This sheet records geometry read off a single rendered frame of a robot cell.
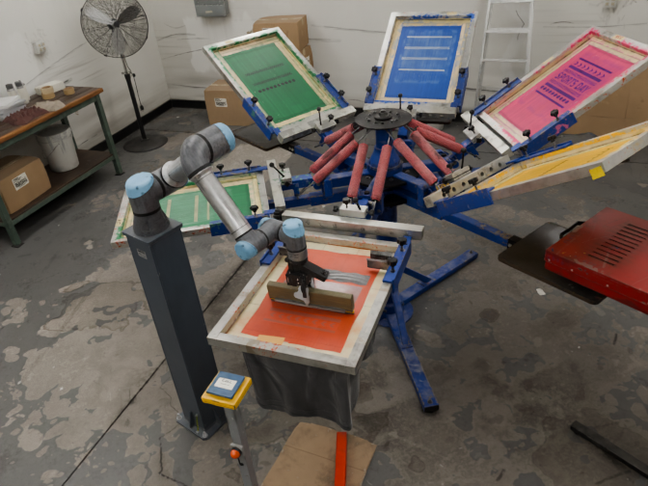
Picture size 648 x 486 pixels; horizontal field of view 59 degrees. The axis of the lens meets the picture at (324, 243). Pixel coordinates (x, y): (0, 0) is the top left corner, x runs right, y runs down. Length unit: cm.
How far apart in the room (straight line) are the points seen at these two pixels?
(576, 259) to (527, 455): 111
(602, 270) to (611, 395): 123
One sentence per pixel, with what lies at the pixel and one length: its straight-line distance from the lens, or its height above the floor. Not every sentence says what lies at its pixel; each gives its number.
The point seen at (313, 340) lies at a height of 95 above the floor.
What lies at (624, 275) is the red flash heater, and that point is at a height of 110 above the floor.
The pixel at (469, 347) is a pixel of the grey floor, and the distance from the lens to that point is 352.
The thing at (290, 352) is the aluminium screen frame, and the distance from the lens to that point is 207.
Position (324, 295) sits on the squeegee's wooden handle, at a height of 104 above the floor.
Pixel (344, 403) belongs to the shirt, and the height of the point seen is 68.
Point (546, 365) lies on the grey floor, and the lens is 349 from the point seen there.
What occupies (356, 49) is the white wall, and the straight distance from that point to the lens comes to 657.
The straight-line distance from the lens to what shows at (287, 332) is 221.
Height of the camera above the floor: 241
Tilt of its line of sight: 33 degrees down
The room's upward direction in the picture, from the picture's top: 6 degrees counter-clockwise
